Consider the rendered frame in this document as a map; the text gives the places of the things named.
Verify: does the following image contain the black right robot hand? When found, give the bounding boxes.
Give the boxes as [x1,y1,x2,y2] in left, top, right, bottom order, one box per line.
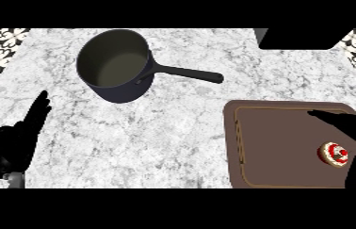
[306,109,356,189]

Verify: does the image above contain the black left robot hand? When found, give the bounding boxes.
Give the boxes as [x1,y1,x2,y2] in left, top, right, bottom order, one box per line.
[0,90,54,174]

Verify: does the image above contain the brown tray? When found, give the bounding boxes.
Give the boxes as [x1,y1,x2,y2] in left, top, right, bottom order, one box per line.
[224,99,356,189]

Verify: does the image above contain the black appliance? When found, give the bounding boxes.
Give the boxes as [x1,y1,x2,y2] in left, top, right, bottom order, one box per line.
[253,27,355,51]

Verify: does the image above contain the dark blue saucepan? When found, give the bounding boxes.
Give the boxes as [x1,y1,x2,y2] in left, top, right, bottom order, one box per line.
[76,28,227,105]

